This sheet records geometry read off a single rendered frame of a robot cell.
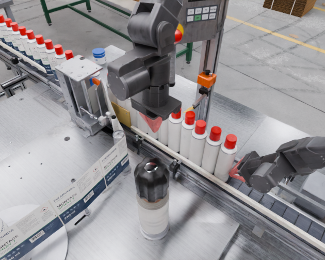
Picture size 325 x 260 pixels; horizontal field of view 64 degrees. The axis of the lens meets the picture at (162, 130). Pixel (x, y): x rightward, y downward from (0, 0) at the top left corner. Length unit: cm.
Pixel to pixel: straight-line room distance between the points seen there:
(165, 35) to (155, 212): 42
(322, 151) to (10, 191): 92
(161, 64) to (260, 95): 237
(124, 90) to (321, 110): 256
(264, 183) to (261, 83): 235
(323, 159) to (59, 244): 71
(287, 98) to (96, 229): 240
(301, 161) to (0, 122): 120
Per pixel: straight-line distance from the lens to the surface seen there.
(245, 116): 126
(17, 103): 145
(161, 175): 57
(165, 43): 48
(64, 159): 104
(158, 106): 56
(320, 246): 90
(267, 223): 91
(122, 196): 90
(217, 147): 83
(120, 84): 47
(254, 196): 94
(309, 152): 67
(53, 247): 86
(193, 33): 78
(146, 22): 48
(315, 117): 280
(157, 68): 51
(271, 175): 69
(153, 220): 71
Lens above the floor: 165
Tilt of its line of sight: 46 degrees down
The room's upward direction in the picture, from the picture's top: straight up
